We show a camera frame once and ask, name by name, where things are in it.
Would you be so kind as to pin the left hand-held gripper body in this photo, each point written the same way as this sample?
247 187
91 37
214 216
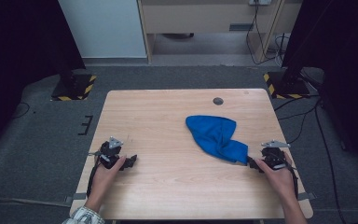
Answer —
108 152

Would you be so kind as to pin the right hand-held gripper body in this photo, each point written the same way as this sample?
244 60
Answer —
275 155

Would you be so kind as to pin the blue towel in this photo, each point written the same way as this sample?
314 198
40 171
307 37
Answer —
214 133

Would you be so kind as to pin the person's right hand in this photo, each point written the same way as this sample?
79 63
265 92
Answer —
281 182

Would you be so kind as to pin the person's left hand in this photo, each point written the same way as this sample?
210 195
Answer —
103 182

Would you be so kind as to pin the grey tape strip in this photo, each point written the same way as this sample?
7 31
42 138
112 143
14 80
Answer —
76 197
306 196

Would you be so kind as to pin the person's left plaid sleeve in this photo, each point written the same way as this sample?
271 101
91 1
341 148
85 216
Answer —
84 217

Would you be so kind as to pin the dark round table grommet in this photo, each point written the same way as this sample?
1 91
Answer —
218 101

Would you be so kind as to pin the black stand base striped edge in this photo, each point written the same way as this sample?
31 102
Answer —
287 87
74 88

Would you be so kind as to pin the black curtain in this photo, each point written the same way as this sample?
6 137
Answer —
21 46
341 62

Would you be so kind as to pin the white cabinet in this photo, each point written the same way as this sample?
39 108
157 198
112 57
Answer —
102 28

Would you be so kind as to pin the light wooden desk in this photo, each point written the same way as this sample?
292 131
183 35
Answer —
199 17

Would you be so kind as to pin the white power strip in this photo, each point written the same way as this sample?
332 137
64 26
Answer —
260 2

